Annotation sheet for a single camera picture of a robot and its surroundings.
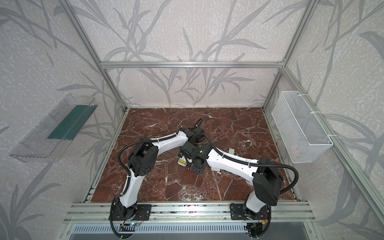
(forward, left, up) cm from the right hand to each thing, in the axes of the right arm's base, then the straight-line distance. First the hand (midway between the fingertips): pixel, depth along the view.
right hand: (198, 159), depth 82 cm
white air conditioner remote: (-2, -10, -8) cm, 13 cm away
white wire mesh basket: (-2, -45, +25) cm, 51 cm away
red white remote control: (+2, +10, -8) cm, 13 cm away
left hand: (+12, +5, -8) cm, 15 cm away
